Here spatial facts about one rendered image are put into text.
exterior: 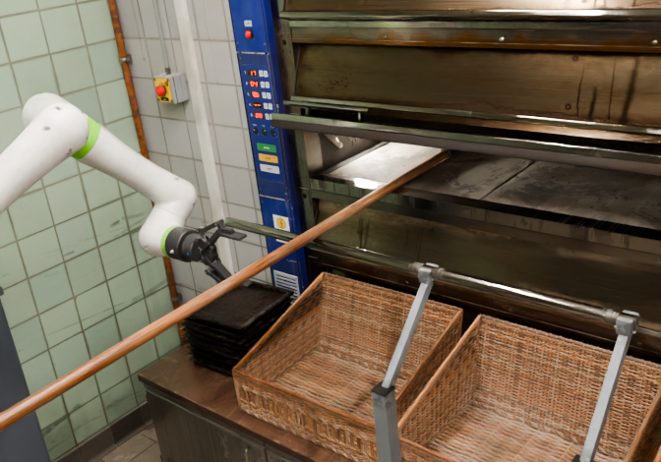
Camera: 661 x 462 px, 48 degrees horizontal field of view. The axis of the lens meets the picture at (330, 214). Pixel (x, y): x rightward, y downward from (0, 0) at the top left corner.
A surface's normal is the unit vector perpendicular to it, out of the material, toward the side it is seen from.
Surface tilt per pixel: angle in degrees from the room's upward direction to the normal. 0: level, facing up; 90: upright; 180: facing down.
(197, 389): 0
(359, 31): 90
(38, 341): 90
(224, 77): 90
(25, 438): 90
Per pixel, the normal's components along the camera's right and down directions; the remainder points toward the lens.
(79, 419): 0.76, 0.16
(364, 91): -0.62, 0.02
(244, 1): -0.63, 0.36
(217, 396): -0.11, -0.92
